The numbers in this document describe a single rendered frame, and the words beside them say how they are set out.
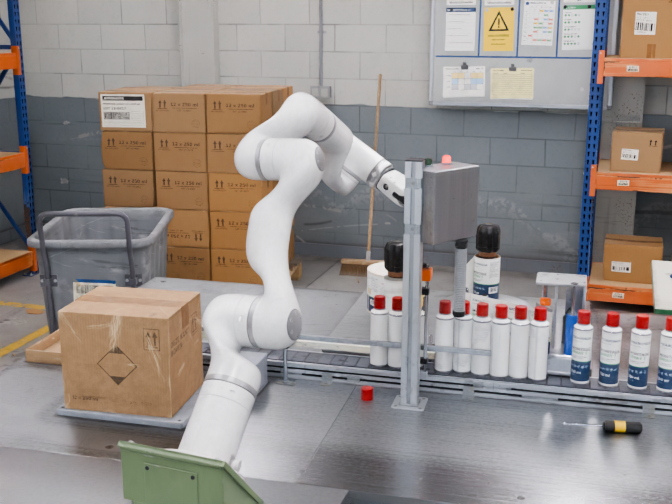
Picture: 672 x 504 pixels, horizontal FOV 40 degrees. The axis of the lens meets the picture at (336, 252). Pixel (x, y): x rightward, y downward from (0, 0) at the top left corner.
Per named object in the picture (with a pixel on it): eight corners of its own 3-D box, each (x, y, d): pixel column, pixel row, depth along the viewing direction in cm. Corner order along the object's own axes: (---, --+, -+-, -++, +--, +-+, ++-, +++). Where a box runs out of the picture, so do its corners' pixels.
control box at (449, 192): (477, 235, 246) (479, 165, 241) (432, 245, 235) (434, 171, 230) (448, 229, 253) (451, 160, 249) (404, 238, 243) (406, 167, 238)
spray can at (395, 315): (404, 362, 267) (406, 294, 262) (406, 369, 262) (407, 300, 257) (386, 362, 267) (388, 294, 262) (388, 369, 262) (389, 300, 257)
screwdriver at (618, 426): (640, 430, 235) (640, 419, 234) (642, 435, 232) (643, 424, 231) (560, 426, 237) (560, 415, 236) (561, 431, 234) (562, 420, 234)
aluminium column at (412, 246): (419, 400, 253) (425, 158, 236) (416, 407, 249) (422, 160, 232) (403, 399, 254) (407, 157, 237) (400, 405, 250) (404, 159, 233)
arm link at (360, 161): (361, 183, 254) (382, 156, 253) (325, 155, 257) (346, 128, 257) (368, 188, 262) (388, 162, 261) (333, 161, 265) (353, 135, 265)
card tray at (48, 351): (153, 342, 299) (152, 330, 298) (115, 370, 274) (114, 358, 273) (70, 334, 306) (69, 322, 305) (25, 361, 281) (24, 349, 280)
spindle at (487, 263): (499, 302, 320) (503, 221, 313) (497, 310, 311) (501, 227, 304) (473, 300, 322) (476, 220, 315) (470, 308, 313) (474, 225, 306)
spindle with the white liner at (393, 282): (412, 329, 296) (414, 238, 289) (407, 338, 287) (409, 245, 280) (385, 326, 298) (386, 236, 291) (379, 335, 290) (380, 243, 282)
